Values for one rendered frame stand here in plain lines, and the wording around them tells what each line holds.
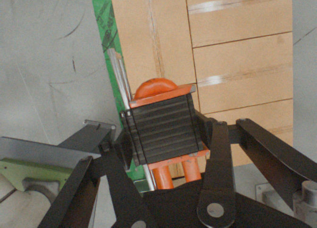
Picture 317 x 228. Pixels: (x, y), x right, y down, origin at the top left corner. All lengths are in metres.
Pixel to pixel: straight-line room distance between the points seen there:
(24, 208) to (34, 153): 0.24
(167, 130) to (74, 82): 1.49
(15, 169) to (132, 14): 0.98
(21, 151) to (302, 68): 2.28
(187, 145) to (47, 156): 0.83
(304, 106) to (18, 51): 2.79
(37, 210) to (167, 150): 0.77
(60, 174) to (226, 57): 1.07
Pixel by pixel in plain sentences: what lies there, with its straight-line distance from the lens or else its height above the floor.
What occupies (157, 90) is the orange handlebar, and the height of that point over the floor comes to 1.28.
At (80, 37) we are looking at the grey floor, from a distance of 1.63.
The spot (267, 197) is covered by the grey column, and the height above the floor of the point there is 0.09.
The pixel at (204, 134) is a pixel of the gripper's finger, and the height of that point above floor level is 1.31.
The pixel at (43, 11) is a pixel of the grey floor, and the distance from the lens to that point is 1.82.
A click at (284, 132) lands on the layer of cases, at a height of 0.54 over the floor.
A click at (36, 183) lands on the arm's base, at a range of 0.98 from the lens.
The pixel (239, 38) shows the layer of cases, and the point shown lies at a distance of 1.07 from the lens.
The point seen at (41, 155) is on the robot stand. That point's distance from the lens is 0.96.
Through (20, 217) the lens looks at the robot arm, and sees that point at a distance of 0.86.
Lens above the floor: 1.45
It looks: 79 degrees down
